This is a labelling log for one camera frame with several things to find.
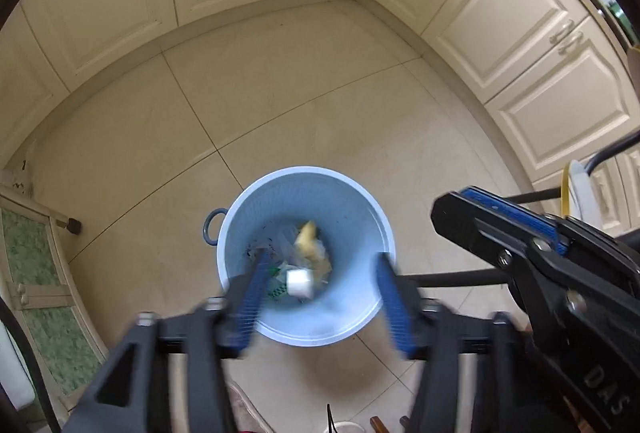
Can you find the blue plastic waste bin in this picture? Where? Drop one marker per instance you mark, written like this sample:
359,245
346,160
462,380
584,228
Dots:
350,233

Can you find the round marble side table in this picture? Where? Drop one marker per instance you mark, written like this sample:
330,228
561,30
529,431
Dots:
450,279

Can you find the green glass door cabinet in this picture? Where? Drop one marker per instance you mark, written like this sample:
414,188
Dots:
40,253

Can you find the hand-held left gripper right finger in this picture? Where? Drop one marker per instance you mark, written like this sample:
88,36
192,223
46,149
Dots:
395,308

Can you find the white metal leg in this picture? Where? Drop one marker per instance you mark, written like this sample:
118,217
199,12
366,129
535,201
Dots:
60,218

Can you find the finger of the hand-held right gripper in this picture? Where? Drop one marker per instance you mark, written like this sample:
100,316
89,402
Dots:
550,293
520,213

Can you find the yellow fruit peel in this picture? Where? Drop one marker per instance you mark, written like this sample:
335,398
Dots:
310,240

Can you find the beige slipper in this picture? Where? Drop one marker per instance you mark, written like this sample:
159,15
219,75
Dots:
245,405

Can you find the green packet with white print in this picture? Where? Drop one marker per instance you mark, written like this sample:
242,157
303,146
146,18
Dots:
276,289

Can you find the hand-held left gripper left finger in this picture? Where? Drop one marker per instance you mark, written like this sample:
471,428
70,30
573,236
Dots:
252,293

